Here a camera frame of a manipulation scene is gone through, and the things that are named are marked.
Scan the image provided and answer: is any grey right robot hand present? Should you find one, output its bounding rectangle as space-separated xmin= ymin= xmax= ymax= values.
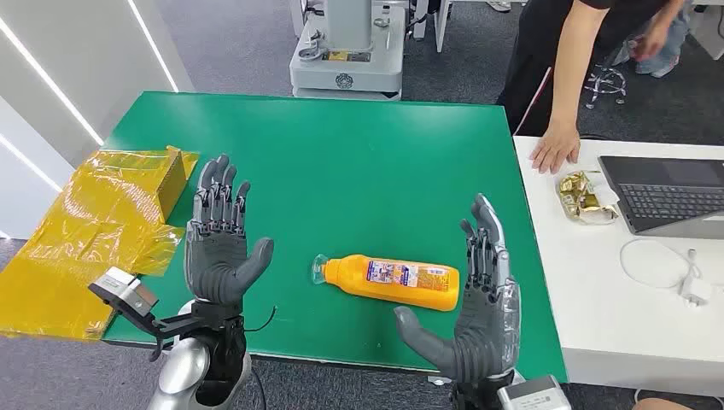
xmin=394 ymin=193 xmax=522 ymax=386

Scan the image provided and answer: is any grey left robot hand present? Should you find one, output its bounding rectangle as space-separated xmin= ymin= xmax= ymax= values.
xmin=184 ymin=154 xmax=276 ymax=307

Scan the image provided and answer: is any orange bottle with clear cap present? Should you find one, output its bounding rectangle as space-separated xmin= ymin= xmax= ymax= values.
xmin=311 ymin=253 xmax=461 ymax=313

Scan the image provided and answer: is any yellow taped cardboard box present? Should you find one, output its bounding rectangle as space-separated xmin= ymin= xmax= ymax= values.
xmin=0 ymin=145 xmax=201 ymax=343

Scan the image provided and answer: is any golden foil snack wrapper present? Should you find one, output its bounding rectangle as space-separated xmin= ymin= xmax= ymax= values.
xmin=556 ymin=170 xmax=622 ymax=226

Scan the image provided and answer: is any tan rounded object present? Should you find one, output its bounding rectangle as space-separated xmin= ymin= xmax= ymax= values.
xmin=632 ymin=397 xmax=694 ymax=410

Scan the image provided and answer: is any person's right hand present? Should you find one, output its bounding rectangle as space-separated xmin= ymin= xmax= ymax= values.
xmin=529 ymin=121 xmax=582 ymax=175

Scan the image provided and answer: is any person's hand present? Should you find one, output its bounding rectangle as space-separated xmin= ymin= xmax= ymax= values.
xmin=630 ymin=20 xmax=671 ymax=62
xmin=529 ymin=121 xmax=582 ymax=175

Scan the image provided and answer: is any white charger adapter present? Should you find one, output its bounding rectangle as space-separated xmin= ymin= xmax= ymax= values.
xmin=678 ymin=276 xmax=714 ymax=308

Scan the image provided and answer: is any dark grey laptop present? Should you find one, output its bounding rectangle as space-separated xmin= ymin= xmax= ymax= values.
xmin=598 ymin=155 xmax=724 ymax=241

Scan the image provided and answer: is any chrome office chair base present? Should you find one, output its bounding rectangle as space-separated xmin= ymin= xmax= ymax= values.
xmin=584 ymin=65 xmax=628 ymax=109

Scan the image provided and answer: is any person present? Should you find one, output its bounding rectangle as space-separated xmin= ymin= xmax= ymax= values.
xmin=611 ymin=8 xmax=694 ymax=79
xmin=496 ymin=0 xmax=688 ymax=175

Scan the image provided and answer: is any white furniture leg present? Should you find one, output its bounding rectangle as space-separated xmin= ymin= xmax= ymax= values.
xmin=412 ymin=0 xmax=453 ymax=53

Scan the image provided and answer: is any person's left hand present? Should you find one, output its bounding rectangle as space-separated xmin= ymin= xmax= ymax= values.
xmin=630 ymin=20 xmax=671 ymax=62

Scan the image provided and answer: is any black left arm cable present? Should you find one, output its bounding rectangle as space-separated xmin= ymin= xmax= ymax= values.
xmin=244 ymin=306 xmax=278 ymax=333

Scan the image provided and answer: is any black left camera bracket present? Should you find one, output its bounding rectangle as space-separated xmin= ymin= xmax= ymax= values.
xmin=104 ymin=294 xmax=244 ymax=363

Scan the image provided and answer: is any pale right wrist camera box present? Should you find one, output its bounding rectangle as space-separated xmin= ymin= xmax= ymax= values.
xmin=497 ymin=375 xmax=573 ymax=410

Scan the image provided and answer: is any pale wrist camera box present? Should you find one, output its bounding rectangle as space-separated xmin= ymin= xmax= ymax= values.
xmin=497 ymin=375 xmax=573 ymax=410
xmin=88 ymin=266 xmax=160 ymax=318

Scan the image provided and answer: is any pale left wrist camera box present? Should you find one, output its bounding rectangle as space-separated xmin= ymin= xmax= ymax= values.
xmin=88 ymin=266 xmax=160 ymax=318

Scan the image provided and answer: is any white charger cable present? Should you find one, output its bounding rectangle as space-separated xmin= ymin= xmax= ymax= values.
xmin=619 ymin=237 xmax=705 ymax=290

